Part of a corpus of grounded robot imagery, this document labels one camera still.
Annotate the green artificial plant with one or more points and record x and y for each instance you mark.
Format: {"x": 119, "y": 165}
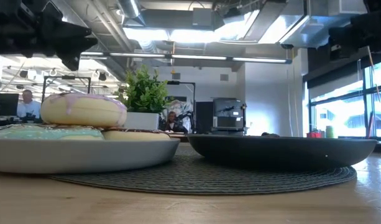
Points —
{"x": 143, "y": 90}

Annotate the black metal stand frame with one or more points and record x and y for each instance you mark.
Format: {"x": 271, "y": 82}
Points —
{"x": 66, "y": 77}

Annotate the black overhead lamp stand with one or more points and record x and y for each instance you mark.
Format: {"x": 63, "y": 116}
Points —
{"x": 194, "y": 93}

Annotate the green glazed donut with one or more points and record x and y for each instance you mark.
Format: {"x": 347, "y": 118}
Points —
{"x": 47, "y": 133}

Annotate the black computer monitor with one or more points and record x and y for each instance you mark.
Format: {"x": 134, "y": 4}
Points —
{"x": 4, "y": 104}

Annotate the pink glazed donut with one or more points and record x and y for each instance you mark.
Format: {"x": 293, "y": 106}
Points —
{"x": 83, "y": 110}

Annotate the white square plant pot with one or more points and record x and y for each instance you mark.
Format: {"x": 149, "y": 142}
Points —
{"x": 143, "y": 120}

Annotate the green cup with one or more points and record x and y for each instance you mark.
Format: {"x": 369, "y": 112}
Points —
{"x": 329, "y": 132}

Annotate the black round plate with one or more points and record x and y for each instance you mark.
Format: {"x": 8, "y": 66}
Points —
{"x": 280, "y": 151}

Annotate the person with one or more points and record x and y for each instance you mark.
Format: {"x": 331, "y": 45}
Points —
{"x": 173, "y": 124}
{"x": 28, "y": 107}

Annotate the long ceiling light strip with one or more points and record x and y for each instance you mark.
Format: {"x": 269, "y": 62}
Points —
{"x": 196, "y": 57}

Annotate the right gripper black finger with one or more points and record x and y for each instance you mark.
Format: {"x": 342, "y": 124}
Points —
{"x": 345, "y": 52}
{"x": 342, "y": 35}

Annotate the silver ventilation duct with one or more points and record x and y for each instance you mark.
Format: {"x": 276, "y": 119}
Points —
{"x": 131, "y": 9}

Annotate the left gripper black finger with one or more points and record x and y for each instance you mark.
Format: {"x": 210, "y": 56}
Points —
{"x": 73, "y": 51}
{"x": 66, "y": 28}

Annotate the dark woven round placemat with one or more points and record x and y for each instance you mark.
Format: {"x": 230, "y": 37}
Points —
{"x": 193, "y": 180}

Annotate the black boxy machine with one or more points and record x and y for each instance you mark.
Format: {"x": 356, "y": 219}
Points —
{"x": 229, "y": 115}

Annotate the grey round plate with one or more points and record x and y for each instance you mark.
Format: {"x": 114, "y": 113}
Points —
{"x": 84, "y": 155}

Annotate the chocolate sprinkle donut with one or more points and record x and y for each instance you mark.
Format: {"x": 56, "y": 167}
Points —
{"x": 137, "y": 135}

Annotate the black cabinet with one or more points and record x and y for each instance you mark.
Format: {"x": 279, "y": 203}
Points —
{"x": 204, "y": 116}

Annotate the small red object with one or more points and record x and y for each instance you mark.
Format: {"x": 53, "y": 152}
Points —
{"x": 314, "y": 134}

